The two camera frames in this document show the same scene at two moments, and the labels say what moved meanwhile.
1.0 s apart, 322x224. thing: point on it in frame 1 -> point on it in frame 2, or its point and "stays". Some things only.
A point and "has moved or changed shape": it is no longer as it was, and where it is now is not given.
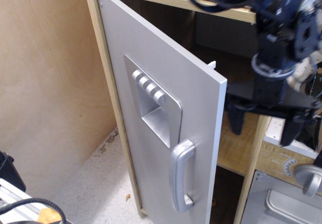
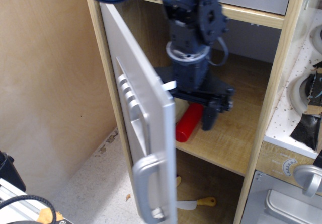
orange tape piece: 48,216 stays
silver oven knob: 309,177 stays
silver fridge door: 172,103 has moved or changed shape
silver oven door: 271,200 stays
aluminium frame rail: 10,193 stays
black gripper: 270,93 -> 193,81
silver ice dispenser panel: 163,111 -> 133,106
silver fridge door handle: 180,201 -> 141,168
